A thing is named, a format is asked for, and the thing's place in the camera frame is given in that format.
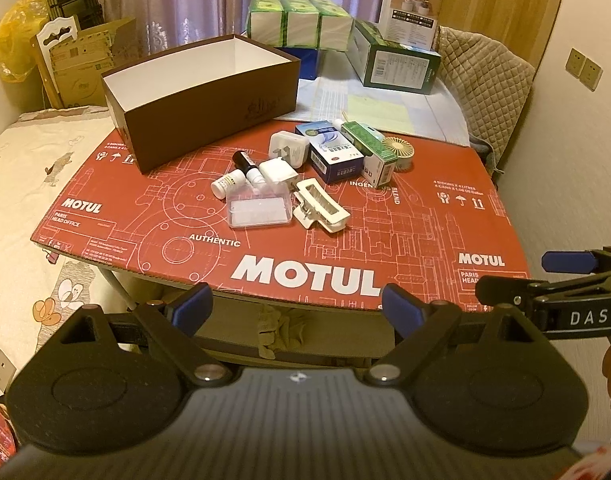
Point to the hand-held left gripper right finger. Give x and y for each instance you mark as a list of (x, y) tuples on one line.
[(400, 307)]

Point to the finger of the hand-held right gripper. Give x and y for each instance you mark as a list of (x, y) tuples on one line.
[(505, 289), (568, 261)]

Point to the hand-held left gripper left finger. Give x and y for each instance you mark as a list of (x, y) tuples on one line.
[(198, 305)]

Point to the clear plastic case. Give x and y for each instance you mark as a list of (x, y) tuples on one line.
[(258, 212)]

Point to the white pill bottle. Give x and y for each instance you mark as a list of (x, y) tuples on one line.
[(224, 185)]

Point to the white hair clip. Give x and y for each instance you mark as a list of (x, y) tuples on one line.
[(323, 205)]

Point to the amber spray bottle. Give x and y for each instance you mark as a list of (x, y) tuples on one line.
[(243, 159)]

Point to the white charger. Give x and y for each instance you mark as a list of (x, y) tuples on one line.
[(280, 171)]

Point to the mint handheld fan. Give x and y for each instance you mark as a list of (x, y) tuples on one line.
[(399, 149)]

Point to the blue medicine box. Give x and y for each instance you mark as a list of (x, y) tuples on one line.
[(335, 160)]

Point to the small green box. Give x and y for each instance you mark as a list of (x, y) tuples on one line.
[(370, 145)]

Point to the white plug adapter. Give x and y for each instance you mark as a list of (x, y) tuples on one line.
[(284, 146)]

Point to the brown cardboard storage box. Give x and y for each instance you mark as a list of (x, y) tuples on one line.
[(210, 120)]

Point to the red printed cardboard sheet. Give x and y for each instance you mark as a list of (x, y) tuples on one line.
[(410, 230)]

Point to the beige hanging cloth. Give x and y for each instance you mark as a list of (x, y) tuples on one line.
[(280, 335)]

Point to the pale green paper sheet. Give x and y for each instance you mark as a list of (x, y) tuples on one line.
[(375, 110)]

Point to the beige quilted chair cover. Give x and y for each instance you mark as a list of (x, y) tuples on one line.
[(485, 75)]

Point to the white printed paper sheet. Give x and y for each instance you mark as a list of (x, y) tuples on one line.
[(325, 95)]

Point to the green carton box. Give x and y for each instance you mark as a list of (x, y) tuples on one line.
[(395, 67)]

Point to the tan cardboard shipping box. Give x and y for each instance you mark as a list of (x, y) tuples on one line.
[(85, 70)]

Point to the dark blue box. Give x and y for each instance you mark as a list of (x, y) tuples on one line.
[(305, 62)]

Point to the white product box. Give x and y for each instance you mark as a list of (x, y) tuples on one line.
[(410, 15)]

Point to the green tissue pack bundle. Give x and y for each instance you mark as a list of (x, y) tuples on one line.
[(300, 22)]

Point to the white ornate wooden board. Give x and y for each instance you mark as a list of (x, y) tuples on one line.
[(60, 30)]

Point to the yellow plastic bag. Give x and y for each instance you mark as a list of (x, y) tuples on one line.
[(15, 35)]

